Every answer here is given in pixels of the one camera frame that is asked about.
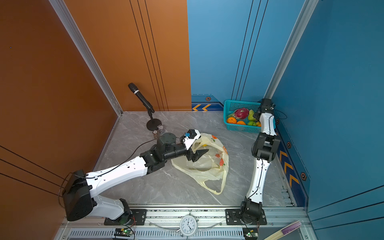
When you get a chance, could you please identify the clear small jar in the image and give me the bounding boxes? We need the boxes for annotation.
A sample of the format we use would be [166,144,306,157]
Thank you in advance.
[158,125,165,135]

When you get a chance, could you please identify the white analog clock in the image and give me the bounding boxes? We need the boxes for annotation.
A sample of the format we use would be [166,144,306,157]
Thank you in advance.
[180,215,198,237]

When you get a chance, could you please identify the yellowish printed plastic bag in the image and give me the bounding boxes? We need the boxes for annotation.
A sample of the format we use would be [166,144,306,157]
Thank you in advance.
[172,133,229,195]

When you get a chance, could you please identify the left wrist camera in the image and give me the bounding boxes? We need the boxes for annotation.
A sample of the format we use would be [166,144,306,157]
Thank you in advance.
[180,129,201,150]

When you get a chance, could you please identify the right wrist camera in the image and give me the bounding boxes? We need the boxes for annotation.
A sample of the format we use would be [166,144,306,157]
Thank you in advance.
[260,98,276,115]

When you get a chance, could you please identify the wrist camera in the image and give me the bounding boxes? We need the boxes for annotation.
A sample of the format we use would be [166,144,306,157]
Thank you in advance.
[180,129,201,150]
[260,98,276,115]

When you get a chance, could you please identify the brown small jar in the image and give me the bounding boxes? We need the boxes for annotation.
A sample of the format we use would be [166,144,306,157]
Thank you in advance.
[153,130,159,139]

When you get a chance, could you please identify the aluminium front rail frame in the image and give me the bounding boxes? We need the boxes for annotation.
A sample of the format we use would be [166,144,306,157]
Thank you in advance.
[54,205,317,240]

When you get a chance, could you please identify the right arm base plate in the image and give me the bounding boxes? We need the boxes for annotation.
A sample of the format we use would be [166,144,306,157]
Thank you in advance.
[225,209,267,226]

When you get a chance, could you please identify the black microphone on stand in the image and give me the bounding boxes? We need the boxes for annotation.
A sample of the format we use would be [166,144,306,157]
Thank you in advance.
[128,83,162,131]

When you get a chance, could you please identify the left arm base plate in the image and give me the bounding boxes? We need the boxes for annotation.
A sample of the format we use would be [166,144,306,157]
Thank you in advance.
[104,209,147,226]

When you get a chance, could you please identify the green pear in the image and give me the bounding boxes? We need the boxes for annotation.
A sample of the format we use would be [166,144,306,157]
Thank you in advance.
[248,110,256,122]

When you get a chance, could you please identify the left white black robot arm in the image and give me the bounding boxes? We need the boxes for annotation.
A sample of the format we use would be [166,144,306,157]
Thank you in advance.
[62,129,207,222]

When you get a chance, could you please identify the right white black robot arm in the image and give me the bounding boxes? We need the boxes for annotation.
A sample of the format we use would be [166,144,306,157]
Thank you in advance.
[240,99,281,224]

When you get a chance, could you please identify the purple beige booklet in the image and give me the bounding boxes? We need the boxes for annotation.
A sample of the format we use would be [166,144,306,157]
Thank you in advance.
[265,221,302,240]

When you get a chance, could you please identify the green circuit board left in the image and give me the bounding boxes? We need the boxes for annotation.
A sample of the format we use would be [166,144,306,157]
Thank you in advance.
[114,228,135,240]

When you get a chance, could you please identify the pink dragon fruit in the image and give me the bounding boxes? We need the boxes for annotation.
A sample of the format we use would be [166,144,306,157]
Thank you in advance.
[227,108,249,120]

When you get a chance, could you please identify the circuit board right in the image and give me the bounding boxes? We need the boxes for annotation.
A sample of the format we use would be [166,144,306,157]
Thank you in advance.
[243,228,259,240]

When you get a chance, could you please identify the teal plastic basket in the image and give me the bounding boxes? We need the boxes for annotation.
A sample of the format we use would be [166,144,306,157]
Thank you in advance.
[223,100,276,135]

